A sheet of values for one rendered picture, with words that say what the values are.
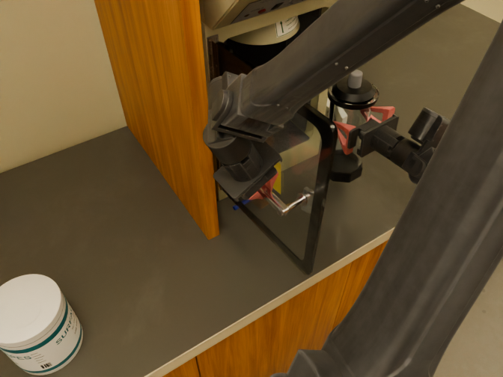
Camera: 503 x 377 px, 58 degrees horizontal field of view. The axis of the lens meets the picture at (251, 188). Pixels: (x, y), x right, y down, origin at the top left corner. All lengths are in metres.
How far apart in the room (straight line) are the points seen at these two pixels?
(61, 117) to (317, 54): 0.99
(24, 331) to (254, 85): 0.56
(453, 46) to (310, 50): 1.40
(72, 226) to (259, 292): 0.48
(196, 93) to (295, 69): 0.32
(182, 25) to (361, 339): 0.52
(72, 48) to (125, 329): 0.70
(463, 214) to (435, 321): 0.07
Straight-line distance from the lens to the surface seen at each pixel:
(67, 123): 1.37
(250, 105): 0.55
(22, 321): 0.88
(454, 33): 1.94
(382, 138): 0.98
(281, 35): 0.97
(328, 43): 0.44
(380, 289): 0.32
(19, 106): 1.31
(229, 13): 0.76
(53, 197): 1.25
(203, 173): 0.90
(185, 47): 0.73
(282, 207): 0.77
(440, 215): 0.29
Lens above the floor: 1.80
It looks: 48 degrees down
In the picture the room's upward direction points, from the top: straight up
